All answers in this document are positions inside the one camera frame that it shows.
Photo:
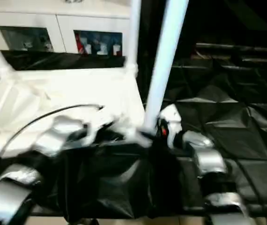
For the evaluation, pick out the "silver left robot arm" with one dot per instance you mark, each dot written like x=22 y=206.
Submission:
x=54 y=136

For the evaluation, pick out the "long black bar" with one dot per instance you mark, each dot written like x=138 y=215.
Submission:
x=241 y=47

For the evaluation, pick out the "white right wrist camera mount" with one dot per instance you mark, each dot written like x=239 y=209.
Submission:
x=171 y=117

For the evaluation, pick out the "black table mat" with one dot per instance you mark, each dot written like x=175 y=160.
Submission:
x=236 y=117

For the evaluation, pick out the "white glass-door cabinet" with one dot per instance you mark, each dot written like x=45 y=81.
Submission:
x=54 y=18

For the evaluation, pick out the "white plastic table top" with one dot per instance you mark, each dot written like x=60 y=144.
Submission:
x=63 y=93

